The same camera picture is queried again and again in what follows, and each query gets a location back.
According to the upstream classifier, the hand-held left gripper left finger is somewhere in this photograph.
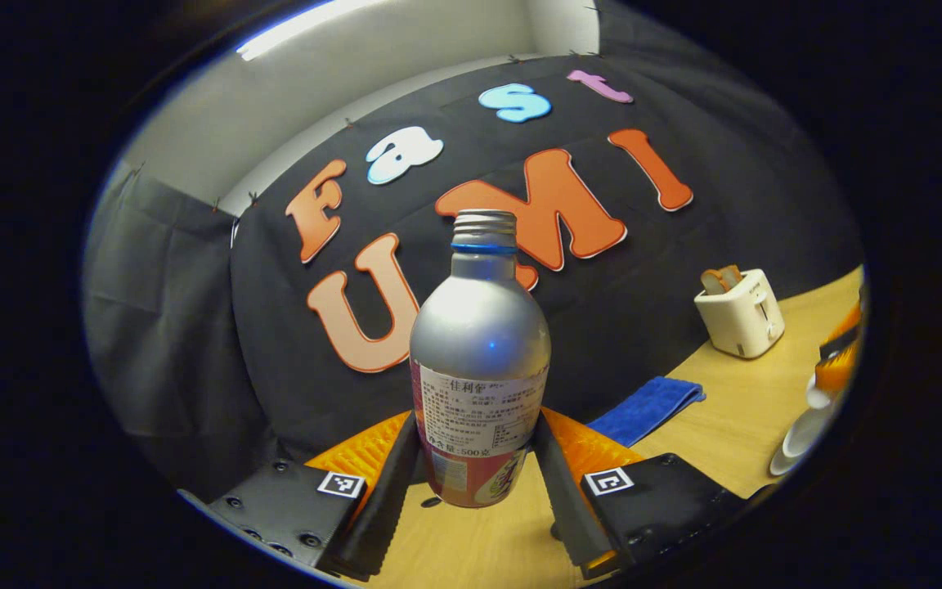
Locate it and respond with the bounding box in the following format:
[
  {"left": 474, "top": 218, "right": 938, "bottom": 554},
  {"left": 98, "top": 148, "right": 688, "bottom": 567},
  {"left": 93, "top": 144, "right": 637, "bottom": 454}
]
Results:
[{"left": 181, "top": 409, "right": 423, "bottom": 582}]

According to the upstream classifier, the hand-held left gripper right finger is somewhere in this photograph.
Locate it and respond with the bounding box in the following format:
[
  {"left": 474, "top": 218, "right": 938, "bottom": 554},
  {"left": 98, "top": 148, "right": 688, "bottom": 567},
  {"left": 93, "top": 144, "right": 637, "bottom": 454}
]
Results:
[{"left": 530, "top": 407, "right": 747, "bottom": 578}]

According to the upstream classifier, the white teacup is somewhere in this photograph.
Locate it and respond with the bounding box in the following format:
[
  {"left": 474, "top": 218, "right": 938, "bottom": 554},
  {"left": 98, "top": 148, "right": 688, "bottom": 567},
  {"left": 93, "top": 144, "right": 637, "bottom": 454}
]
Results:
[{"left": 781, "top": 404, "right": 841, "bottom": 460}]

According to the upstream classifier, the silver water bottle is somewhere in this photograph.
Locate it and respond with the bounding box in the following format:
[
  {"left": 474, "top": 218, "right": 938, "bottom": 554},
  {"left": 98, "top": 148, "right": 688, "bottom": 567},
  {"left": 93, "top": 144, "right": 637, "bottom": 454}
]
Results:
[{"left": 409, "top": 209, "right": 553, "bottom": 510}]

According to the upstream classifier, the cream toaster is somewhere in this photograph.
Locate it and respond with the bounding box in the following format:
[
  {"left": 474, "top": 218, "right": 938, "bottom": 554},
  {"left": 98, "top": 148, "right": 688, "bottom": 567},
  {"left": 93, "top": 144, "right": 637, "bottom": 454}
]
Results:
[{"left": 693, "top": 268, "right": 787, "bottom": 360}]

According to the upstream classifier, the white saucer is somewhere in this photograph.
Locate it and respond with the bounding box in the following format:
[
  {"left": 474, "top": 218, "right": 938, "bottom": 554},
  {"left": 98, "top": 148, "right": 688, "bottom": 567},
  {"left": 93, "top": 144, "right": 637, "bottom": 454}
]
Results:
[{"left": 769, "top": 446, "right": 817, "bottom": 478}]

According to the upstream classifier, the blue towel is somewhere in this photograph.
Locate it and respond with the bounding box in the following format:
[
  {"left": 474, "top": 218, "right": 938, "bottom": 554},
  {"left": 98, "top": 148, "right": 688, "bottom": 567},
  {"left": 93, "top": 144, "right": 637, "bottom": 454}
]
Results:
[{"left": 586, "top": 375, "right": 707, "bottom": 448}]

